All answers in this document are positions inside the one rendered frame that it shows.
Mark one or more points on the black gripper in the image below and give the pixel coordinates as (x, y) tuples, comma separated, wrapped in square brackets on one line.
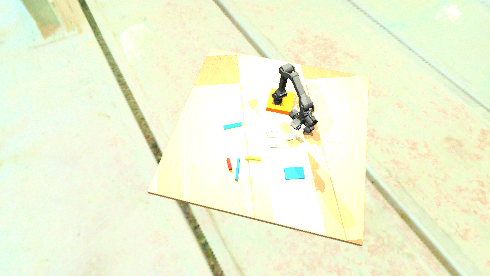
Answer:
[(292, 114)]

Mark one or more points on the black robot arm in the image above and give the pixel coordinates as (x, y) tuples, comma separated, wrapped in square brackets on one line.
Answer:
[(305, 102)]

